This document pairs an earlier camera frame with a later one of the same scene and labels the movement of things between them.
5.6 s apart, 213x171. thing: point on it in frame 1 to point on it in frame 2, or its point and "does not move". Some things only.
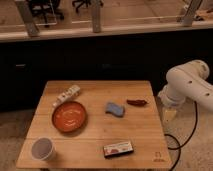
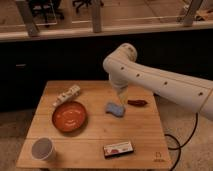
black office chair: [46, 12] does not move
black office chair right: [87, 3] does not move
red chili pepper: [137, 102] does not move
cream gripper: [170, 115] to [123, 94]
